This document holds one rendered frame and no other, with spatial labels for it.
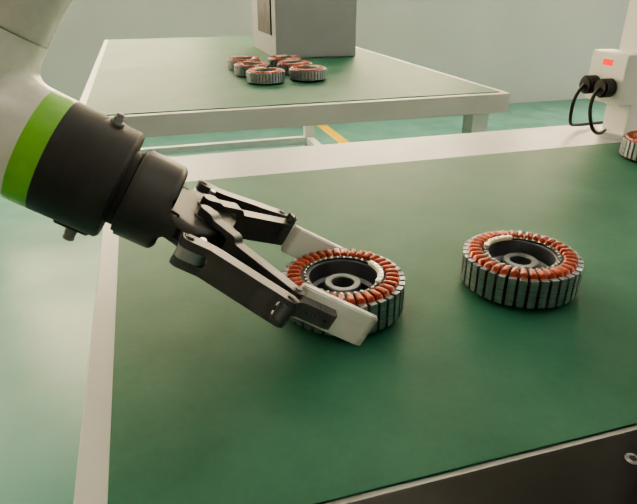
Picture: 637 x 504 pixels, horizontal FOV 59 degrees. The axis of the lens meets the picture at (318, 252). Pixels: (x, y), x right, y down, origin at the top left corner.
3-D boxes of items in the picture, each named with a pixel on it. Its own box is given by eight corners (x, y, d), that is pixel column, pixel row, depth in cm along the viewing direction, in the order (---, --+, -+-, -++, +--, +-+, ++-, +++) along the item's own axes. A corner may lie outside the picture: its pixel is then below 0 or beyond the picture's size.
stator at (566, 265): (601, 290, 55) (609, 256, 54) (527, 326, 50) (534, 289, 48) (508, 249, 63) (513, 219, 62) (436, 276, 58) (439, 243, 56)
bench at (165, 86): (123, 391, 155) (71, 118, 123) (126, 182, 315) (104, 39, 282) (476, 327, 184) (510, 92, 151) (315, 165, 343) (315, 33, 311)
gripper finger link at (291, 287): (208, 203, 47) (198, 204, 45) (311, 285, 44) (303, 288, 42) (188, 242, 48) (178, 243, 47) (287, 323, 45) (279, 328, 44)
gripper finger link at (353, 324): (303, 281, 45) (304, 285, 44) (377, 315, 47) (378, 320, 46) (285, 310, 46) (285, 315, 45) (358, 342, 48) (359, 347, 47)
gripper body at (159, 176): (119, 207, 51) (214, 250, 53) (95, 248, 43) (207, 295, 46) (152, 134, 48) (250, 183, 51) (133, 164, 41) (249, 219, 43)
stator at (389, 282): (284, 345, 47) (283, 306, 45) (279, 280, 57) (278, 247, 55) (416, 337, 48) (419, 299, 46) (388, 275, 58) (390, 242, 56)
